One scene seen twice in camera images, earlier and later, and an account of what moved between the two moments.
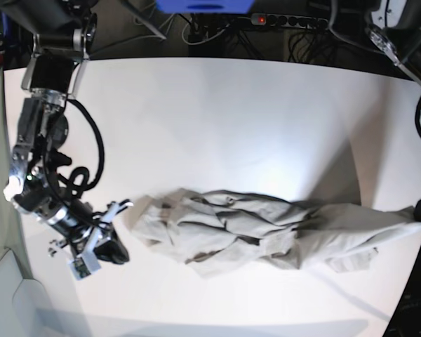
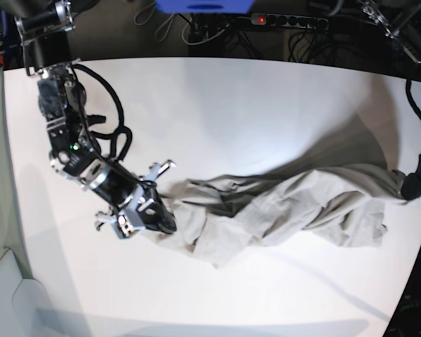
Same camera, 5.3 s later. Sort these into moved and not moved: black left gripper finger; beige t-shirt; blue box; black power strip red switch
Moved: beige t-shirt; black left gripper finger
Not moved: blue box; black power strip red switch
